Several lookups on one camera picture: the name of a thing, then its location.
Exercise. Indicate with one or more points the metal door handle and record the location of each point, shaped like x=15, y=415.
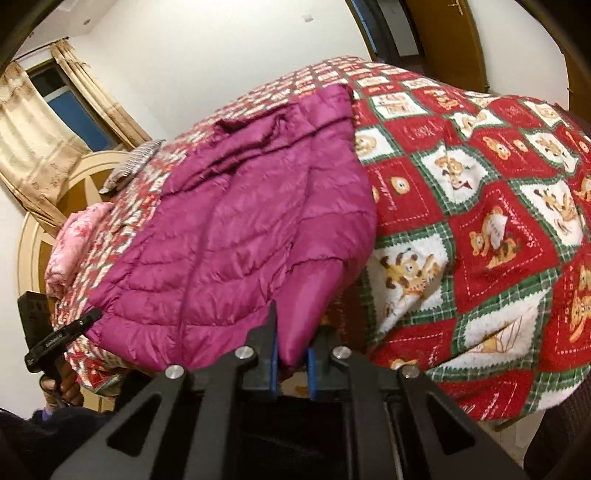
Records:
x=458, y=6

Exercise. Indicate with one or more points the pink floral quilt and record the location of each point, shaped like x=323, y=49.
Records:
x=71, y=244

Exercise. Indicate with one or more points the blue window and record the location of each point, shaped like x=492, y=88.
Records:
x=70, y=106

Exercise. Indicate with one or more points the beige curtain right panel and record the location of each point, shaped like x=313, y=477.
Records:
x=128, y=131

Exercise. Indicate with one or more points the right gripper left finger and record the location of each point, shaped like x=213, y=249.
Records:
x=177, y=427

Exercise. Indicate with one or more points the brown wooden door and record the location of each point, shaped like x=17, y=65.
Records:
x=451, y=43

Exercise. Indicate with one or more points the beige curtain left panel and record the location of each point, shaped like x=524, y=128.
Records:
x=38, y=150

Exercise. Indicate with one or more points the dark brown door frame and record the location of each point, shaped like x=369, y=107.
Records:
x=386, y=30

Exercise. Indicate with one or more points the beige curtain panel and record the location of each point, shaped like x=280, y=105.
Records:
x=38, y=150
x=128, y=131

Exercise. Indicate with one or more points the person's left hand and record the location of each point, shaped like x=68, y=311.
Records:
x=67, y=394

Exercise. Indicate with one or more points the magenta puffer down jacket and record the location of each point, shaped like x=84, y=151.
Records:
x=272, y=213

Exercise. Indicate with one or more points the striped grey pillow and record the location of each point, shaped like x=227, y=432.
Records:
x=130, y=166

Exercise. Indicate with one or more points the red patterned bear bedspread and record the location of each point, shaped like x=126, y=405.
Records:
x=480, y=272

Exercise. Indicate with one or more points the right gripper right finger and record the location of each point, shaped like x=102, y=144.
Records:
x=398, y=424

